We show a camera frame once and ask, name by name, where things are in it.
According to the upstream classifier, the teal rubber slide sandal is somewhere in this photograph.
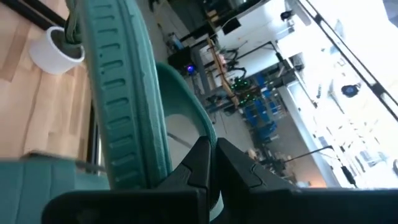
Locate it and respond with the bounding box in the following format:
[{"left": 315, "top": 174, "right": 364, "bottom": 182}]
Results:
[
  {"left": 74, "top": 0, "right": 224, "bottom": 222},
  {"left": 0, "top": 154, "right": 110, "bottom": 224}
]

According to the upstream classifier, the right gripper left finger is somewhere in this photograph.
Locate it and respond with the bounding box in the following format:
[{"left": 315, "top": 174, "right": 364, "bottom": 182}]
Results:
[{"left": 41, "top": 136, "right": 213, "bottom": 224}]

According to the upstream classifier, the black aluminium rig frame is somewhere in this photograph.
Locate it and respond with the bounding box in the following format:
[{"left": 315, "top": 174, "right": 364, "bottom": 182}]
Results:
[{"left": 0, "top": 0, "right": 68, "bottom": 31}]

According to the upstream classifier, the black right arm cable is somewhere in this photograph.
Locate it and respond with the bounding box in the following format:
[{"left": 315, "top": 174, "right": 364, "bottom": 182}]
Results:
[{"left": 283, "top": 144, "right": 358, "bottom": 189}]

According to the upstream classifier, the black frame bar with lights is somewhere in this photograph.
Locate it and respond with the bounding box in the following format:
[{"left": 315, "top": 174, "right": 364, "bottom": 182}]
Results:
[{"left": 297, "top": 0, "right": 398, "bottom": 123}]

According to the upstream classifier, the wooden shelf with black frame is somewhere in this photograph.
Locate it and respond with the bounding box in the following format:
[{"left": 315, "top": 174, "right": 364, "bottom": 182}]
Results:
[{"left": 18, "top": 102, "right": 106, "bottom": 175}]

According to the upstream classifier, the black round spotlight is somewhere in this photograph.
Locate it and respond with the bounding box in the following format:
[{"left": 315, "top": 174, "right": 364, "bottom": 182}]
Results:
[{"left": 341, "top": 83, "right": 361, "bottom": 98}]

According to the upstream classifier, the black device with blue light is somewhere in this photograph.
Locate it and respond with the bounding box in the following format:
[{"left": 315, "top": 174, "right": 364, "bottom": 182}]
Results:
[{"left": 167, "top": 45, "right": 200, "bottom": 76}]

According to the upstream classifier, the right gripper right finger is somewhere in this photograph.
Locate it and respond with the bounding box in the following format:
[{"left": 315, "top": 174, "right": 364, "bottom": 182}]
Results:
[{"left": 214, "top": 137, "right": 398, "bottom": 224}]

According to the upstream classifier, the green snake plant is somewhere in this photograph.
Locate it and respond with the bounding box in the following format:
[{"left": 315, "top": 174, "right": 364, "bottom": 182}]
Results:
[{"left": 63, "top": 0, "right": 84, "bottom": 47}]

